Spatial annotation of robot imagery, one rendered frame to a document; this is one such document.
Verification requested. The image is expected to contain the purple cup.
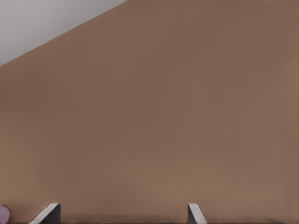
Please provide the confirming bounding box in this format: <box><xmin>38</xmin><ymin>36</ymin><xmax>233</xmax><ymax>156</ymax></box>
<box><xmin>0</xmin><ymin>205</ymin><xmax>11</xmax><ymax>222</ymax></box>

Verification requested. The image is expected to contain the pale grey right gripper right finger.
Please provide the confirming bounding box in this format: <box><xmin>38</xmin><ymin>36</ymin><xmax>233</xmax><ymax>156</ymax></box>
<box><xmin>187</xmin><ymin>203</ymin><xmax>207</xmax><ymax>224</ymax></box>

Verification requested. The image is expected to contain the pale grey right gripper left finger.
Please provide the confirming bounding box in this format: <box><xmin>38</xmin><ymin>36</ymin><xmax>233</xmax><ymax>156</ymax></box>
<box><xmin>29</xmin><ymin>203</ymin><xmax>61</xmax><ymax>224</ymax></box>

